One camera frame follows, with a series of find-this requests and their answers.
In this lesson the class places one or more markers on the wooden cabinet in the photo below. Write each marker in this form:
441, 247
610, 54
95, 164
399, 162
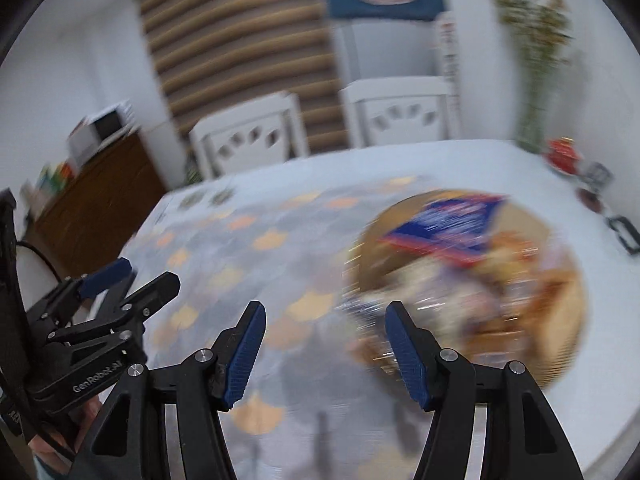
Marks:
100, 200

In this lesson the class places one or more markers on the person's left hand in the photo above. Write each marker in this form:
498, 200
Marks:
65, 435

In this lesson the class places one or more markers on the orange container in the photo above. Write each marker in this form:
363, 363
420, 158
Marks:
67, 172

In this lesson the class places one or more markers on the white chair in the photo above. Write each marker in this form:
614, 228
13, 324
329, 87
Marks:
400, 110
250, 135

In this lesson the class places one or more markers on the white microwave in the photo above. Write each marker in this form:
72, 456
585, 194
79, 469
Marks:
100, 130

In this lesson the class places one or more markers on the black carabiner clip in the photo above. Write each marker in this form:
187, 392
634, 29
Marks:
625, 232

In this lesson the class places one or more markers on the striped window blind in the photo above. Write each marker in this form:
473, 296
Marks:
240, 50

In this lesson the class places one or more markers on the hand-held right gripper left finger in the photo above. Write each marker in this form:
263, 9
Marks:
245, 355

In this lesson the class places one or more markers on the grey refrigerator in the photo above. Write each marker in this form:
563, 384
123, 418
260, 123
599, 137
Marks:
385, 50

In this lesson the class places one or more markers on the red teacup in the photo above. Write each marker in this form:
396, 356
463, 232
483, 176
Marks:
562, 155

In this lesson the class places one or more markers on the brown toast packet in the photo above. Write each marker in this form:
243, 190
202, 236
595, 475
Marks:
555, 300

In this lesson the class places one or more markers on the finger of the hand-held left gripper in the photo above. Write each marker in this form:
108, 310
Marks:
105, 274
150, 292

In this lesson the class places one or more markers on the glass vase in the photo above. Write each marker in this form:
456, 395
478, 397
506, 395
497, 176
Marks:
531, 130

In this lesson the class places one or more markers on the dried flower bunch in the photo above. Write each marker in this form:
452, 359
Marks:
535, 30

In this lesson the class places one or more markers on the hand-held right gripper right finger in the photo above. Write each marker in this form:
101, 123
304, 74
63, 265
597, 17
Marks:
407, 355

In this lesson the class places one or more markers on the green potted plant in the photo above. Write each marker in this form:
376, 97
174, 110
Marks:
192, 170

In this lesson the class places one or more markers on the patterned hanging cloth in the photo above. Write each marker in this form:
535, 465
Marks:
447, 60

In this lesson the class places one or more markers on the blue snack packet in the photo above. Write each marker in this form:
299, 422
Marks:
445, 230

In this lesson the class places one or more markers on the brown ribbed bowl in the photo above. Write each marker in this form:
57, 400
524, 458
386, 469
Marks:
545, 360

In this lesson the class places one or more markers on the green bottle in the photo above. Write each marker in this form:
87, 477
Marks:
50, 180

